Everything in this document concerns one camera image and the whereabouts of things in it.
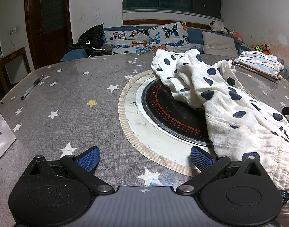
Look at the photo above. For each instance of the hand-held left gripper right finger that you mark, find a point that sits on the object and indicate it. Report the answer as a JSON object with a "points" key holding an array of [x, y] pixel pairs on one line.
{"points": [[201, 157]]}

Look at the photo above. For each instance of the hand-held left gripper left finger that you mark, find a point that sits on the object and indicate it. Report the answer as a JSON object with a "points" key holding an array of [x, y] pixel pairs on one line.
{"points": [[89, 159]]}

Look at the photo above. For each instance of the white polka-dot pants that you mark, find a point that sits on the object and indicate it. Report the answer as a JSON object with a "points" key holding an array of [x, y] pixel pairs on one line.
{"points": [[229, 113]]}

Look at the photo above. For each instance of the striped folded clothes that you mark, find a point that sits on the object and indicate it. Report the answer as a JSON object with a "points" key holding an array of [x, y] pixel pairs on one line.
{"points": [[257, 62]]}

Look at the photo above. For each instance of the round black induction cooktop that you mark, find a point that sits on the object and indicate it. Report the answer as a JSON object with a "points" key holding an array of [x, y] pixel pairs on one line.
{"points": [[163, 113]]}

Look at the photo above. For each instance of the grey star-print tablecloth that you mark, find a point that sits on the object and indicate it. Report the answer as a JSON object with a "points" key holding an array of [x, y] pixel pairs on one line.
{"points": [[76, 99]]}

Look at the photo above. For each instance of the yellow green plush toy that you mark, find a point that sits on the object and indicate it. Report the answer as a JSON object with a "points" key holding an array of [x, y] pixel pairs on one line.
{"points": [[261, 48]]}

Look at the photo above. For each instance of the clear pen with black cap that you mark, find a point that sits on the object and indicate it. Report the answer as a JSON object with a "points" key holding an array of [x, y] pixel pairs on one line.
{"points": [[32, 87]]}

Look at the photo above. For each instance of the orange pink plush toy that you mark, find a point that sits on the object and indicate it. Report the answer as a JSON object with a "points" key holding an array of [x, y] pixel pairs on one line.
{"points": [[236, 35]]}

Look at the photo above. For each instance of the grey pillow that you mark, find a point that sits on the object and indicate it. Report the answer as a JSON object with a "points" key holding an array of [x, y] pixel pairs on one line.
{"points": [[218, 43]]}

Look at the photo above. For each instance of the black and white plush toy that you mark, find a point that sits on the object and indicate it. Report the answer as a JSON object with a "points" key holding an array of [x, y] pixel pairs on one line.
{"points": [[217, 26]]}

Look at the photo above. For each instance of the butterfly print cushion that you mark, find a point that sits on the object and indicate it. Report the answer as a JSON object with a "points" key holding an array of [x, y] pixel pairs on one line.
{"points": [[194, 37]]}

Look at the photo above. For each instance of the black bag on sofa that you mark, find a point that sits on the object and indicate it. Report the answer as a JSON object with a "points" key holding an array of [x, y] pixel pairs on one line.
{"points": [[91, 36]]}

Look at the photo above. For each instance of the wide butterfly-print cushion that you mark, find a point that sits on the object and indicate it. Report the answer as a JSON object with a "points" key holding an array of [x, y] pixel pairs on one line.
{"points": [[125, 40]]}

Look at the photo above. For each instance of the square butterfly-print cushion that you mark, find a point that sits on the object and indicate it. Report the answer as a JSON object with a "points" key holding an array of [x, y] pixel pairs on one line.
{"points": [[170, 35]]}

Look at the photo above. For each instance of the wooden side table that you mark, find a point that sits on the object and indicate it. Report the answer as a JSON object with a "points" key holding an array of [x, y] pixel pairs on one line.
{"points": [[14, 56]]}

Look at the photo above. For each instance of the brown wooden door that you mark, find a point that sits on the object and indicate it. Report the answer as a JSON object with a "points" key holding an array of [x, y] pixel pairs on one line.
{"points": [[50, 16]]}

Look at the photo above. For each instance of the white wall socket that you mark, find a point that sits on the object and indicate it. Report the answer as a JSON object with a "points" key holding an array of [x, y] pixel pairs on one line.
{"points": [[13, 31]]}

